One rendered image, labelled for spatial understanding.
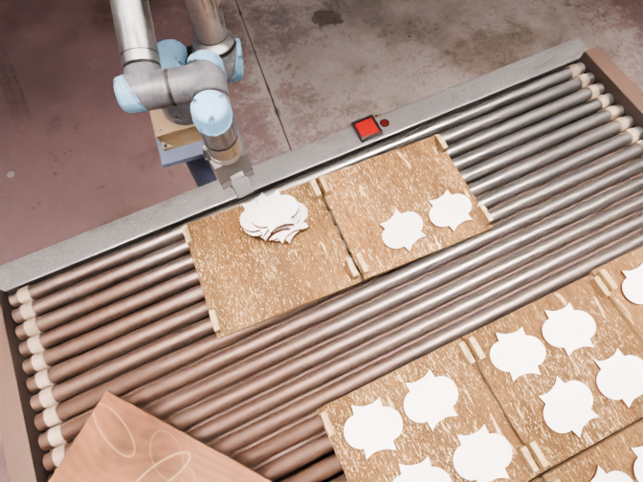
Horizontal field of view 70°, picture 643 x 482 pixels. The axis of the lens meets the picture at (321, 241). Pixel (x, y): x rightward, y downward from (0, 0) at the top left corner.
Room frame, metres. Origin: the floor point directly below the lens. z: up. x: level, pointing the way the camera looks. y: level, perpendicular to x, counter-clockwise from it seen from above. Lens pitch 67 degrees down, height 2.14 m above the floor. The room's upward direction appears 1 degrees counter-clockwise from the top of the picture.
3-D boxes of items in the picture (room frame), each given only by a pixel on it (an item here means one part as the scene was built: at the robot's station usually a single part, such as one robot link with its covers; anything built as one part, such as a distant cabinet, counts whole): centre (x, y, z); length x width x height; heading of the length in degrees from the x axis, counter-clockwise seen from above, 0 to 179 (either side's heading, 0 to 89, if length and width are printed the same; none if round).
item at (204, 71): (0.68, 0.25, 1.39); 0.11 x 0.11 x 0.08; 11
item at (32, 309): (0.72, -0.05, 0.90); 1.95 x 0.05 x 0.05; 115
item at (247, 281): (0.48, 0.15, 0.93); 0.41 x 0.35 x 0.02; 111
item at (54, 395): (0.50, -0.15, 0.90); 1.95 x 0.05 x 0.05; 115
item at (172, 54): (0.98, 0.42, 1.12); 0.13 x 0.12 x 0.14; 101
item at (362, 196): (0.64, -0.24, 0.93); 0.41 x 0.35 x 0.02; 112
